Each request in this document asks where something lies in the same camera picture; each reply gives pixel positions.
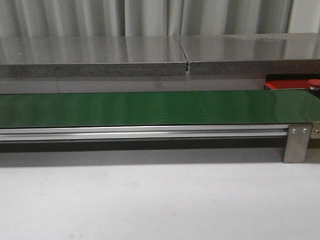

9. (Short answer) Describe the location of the red plastic tray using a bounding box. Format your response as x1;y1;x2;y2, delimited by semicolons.
265;79;310;93

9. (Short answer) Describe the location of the steel conveyor end plate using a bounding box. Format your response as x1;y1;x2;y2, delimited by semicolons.
310;121;320;139

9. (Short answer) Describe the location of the steel conveyor support bracket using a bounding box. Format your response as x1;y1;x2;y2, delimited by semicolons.
283;124;312;164

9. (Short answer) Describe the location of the aluminium conveyor frame rail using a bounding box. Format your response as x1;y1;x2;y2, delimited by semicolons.
0;124;289;143

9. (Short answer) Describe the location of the red mushroom push button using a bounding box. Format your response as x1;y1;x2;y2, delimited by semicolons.
307;79;320;98

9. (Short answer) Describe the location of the grey granite counter slab left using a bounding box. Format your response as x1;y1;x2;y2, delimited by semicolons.
0;36;187;78

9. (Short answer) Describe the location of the green conveyor belt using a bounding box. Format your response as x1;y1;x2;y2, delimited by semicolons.
0;90;320;128

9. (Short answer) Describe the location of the white pleated curtain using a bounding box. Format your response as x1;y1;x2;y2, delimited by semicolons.
0;0;320;37

